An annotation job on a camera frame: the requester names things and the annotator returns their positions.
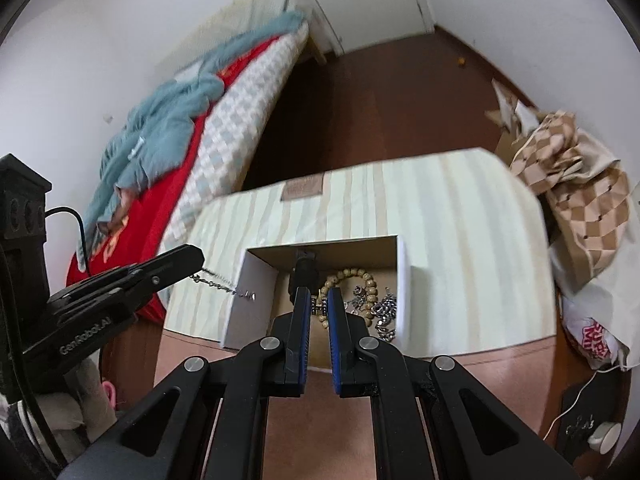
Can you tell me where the plastic bag with red print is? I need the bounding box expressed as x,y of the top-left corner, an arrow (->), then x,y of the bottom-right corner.
562,305 -> 632,372

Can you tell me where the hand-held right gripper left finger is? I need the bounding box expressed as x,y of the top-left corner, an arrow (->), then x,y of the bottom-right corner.
57,285 -> 313,480

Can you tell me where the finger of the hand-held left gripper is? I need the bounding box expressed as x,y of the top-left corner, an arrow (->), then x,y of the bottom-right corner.
49,243 -> 205,307
119,259 -> 206,312

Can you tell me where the white round plug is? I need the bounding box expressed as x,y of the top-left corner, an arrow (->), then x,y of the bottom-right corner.
587,422 -> 621,454

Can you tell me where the thin silver chain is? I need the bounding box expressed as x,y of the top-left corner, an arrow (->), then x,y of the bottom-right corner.
192,269 -> 257,302

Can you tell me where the black smart watch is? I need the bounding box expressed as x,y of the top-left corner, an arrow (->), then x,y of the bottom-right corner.
288,247 -> 321,312

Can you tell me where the beige plush slipper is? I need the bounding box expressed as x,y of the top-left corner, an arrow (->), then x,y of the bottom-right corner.
34,359 -> 117,443

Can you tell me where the thick silver chain bracelet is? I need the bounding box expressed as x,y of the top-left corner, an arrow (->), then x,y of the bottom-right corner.
372,294 -> 399,344

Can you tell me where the white cable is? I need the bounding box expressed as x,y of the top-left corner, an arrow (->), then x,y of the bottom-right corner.
542,360 -> 627,442

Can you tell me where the brown checkered cloth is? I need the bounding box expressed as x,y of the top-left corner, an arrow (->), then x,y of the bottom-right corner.
509,110 -> 632,292

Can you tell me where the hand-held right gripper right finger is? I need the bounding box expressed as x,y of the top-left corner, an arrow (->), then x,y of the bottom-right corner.
327,285 -> 583,480

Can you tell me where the white door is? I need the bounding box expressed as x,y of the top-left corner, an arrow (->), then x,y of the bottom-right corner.
287,0 -> 437,57

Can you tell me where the blue quilt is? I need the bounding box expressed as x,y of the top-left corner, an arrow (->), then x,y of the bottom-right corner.
75,12 -> 309,257

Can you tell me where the black flat pad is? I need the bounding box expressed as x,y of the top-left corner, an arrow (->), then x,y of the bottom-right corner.
559,374 -> 627,457

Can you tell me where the pink and striped table cloth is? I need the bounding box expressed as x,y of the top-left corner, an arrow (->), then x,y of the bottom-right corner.
152,147 -> 559,480

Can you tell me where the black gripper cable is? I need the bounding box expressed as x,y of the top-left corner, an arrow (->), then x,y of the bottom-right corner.
0,207 -> 89,469

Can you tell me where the white cloth bag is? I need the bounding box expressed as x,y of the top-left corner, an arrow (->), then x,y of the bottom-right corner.
547,239 -> 640,372

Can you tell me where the bed with red blanket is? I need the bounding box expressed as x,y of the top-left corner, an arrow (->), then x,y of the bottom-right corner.
65,35 -> 287,322

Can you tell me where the torn cardboard piece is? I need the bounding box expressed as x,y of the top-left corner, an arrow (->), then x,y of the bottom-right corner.
483,78 -> 544,161

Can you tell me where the cardboard box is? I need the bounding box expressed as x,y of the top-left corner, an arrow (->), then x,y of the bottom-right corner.
220,233 -> 412,351

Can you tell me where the grey checkered bed sheet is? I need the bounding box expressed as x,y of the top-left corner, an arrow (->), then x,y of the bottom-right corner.
160,25 -> 311,257

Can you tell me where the silver clasp chain bracelet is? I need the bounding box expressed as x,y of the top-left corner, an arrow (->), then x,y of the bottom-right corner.
349,284 -> 372,312

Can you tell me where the wooden bead bracelet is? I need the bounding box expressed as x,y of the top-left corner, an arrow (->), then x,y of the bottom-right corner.
312,268 -> 379,334

